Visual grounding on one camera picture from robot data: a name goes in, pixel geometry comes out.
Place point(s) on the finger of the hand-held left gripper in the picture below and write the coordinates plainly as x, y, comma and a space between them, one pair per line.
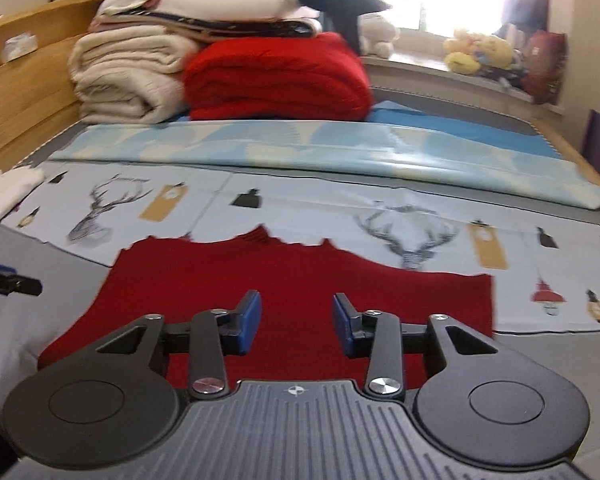
10, 282

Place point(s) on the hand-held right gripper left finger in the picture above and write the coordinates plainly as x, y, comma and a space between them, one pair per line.
247, 321

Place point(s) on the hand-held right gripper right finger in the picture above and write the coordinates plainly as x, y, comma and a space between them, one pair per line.
342, 325

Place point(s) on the red knit sweater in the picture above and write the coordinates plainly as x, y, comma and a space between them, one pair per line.
280, 270

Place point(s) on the white folded cloth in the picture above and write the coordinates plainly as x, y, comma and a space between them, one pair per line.
5, 195

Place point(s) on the deer print bed sheet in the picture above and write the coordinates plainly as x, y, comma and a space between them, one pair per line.
305, 210

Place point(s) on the light blue patterned quilt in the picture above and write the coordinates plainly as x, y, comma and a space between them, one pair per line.
280, 145

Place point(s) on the blue mat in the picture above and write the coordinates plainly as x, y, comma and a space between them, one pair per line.
455, 130

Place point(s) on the folded beige blanket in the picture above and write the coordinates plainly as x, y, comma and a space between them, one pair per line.
125, 75

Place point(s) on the folded red blanket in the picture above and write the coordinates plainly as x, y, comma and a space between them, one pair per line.
280, 75

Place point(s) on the dark patterned folded blanket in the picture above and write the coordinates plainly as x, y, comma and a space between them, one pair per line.
260, 27

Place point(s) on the white plush toy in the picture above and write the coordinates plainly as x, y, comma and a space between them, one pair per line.
380, 32

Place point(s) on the yellow plush toy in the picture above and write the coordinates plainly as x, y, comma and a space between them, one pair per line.
465, 55

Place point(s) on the white folded blanket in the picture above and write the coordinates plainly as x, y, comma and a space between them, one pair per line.
230, 5

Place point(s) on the dark red bag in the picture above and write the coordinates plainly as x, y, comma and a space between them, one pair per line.
545, 65

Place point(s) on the wooden bed frame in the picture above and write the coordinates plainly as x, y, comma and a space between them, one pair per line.
30, 95

